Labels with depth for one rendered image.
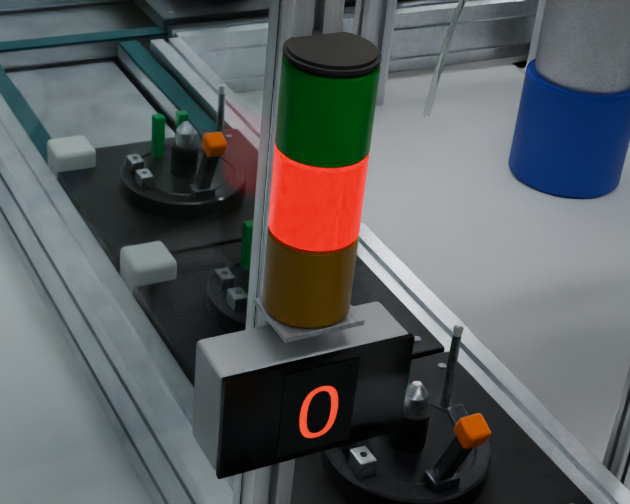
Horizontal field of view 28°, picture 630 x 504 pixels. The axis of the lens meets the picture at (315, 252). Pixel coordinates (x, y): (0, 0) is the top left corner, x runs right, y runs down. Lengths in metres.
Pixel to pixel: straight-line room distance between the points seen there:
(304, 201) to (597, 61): 1.04
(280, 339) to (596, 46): 1.00
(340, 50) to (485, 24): 1.47
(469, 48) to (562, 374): 0.85
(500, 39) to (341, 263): 1.48
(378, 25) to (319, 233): 1.21
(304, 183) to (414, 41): 1.39
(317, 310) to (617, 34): 1.02
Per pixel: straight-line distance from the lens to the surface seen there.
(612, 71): 1.67
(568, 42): 1.66
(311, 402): 0.72
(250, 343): 0.71
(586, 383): 1.38
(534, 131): 1.71
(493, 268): 1.54
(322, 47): 0.64
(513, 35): 2.14
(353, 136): 0.63
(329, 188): 0.64
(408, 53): 2.03
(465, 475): 1.03
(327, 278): 0.67
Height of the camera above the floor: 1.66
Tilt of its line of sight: 32 degrees down
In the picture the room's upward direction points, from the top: 6 degrees clockwise
